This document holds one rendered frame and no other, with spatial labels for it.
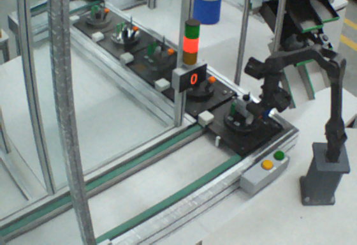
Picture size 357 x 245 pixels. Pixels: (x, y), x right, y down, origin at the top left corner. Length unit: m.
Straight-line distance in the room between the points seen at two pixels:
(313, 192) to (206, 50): 1.05
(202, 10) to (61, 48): 1.86
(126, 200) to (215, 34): 1.23
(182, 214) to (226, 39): 1.24
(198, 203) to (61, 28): 0.93
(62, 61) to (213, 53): 1.64
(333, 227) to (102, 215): 0.85
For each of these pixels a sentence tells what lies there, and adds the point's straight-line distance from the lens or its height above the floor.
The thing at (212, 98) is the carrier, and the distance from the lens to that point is 1.93.
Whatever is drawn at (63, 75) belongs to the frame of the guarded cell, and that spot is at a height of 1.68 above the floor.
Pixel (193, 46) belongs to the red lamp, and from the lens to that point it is 1.55.
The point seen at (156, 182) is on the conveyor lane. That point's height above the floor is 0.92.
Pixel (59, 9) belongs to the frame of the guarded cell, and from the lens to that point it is 0.76.
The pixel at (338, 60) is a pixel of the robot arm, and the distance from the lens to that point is 1.45.
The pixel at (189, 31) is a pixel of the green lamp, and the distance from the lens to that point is 1.52.
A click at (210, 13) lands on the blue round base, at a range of 2.60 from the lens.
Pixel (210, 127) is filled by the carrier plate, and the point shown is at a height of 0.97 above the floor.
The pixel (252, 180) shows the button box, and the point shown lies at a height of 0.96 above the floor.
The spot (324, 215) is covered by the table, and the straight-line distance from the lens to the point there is 1.75.
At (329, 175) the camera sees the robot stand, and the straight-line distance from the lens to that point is 1.65.
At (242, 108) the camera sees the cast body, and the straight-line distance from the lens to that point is 1.77.
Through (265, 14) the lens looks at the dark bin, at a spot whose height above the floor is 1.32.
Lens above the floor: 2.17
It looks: 40 degrees down
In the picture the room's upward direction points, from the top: 4 degrees clockwise
